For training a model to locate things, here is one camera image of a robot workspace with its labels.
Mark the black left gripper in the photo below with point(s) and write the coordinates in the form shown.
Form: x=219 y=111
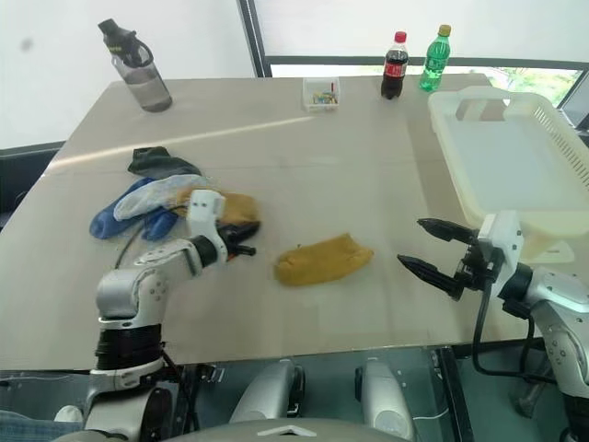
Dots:
x=230 y=244

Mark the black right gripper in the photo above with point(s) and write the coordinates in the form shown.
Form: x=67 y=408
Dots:
x=477 y=267

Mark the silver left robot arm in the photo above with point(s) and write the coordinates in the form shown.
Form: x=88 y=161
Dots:
x=120 y=291

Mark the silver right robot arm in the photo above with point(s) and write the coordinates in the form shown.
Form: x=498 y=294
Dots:
x=554 y=287

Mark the mustard yellow sock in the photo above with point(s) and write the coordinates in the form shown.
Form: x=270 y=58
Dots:
x=241 y=208
x=322 y=261

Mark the light blue speckled sock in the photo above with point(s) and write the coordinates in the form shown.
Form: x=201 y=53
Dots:
x=152 y=195

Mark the white plastic basket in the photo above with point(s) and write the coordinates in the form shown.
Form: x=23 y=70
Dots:
x=501 y=156

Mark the dark grey sock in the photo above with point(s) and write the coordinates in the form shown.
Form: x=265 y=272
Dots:
x=156 y=162

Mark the silver rounded robot leg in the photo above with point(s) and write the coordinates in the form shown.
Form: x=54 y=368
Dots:
x=267 y=391
x=384 y=400

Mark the clear plastic box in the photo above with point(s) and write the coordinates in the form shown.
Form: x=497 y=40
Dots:
x=321 y=94

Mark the green soda bottle yellow cap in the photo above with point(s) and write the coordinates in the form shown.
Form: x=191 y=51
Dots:
x=434 y=64

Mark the grey transparent water bottle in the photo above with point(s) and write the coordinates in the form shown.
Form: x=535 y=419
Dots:
x=145 y=80

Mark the cola bottle red cap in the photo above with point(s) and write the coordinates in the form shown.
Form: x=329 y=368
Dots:
x=395 y=69

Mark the grey robot torso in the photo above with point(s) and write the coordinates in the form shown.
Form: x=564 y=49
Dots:
x=285 y=430

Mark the dark laptop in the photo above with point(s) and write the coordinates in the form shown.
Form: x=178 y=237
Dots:
x=575 y=101

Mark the dark seat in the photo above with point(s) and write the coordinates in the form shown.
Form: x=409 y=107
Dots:
x=23 y=179

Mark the blue jeans leg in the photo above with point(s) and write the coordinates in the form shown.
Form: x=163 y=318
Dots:
x=27 y=428

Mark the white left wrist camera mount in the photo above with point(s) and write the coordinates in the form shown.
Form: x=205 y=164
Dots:
x=201 y=208

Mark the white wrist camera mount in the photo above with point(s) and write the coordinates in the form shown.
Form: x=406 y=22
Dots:
x=504 y=239
x=201 y=208

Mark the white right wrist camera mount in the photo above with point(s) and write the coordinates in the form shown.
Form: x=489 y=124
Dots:
x=504 y=239

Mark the black table frame leg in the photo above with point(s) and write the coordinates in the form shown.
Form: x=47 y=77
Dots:
x=453 y=396

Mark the black window frame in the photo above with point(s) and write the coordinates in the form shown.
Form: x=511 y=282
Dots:
x=257 y=37

